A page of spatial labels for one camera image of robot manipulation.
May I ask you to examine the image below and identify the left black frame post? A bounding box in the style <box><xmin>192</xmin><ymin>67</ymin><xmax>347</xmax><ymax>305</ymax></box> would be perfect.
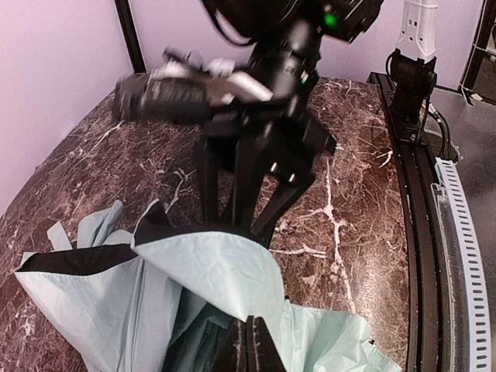
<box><xmin>114</xmin><ymin>0</ymin><xmax>146</xmax><ymax>74</ymax></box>

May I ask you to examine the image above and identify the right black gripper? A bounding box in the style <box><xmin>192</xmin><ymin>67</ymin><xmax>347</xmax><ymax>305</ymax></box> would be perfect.
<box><xmin>193</xmin><ymin>112</ymin><xmax>336</xmax><ymax>247</ymax></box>

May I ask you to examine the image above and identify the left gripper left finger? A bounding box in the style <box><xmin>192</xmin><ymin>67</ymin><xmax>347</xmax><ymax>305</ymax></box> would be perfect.
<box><xmin>160</xmin><ymin>315</ymin><xmax>251</xmax><ymax>372</ymax></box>

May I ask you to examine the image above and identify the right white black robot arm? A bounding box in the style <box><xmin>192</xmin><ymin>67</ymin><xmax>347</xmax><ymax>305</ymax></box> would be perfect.
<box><xmin>194</xmin><ymin>1</ymin><xmax>381</xmax><ymax>246</ymax></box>

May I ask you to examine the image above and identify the white slotted cable duct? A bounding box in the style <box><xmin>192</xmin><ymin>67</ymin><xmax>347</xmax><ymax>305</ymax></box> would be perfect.
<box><xmin>431</xmin><ymin>157</ymin><xmax>492</xmax><ymax>371</ymax></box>

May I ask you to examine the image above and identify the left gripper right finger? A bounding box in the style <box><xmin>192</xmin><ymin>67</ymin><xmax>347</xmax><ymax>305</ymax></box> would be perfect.
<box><xmin>247</xmin><ymin>316</ymin><xmax>286</xmax><ymax>372</ymax></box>

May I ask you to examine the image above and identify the mint and black folding umbrella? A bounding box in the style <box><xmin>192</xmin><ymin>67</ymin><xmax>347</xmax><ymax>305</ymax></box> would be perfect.
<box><xmin>15</xmin><ymin>201</ymin><xmax>398</xmax><ymax>371</ymax></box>

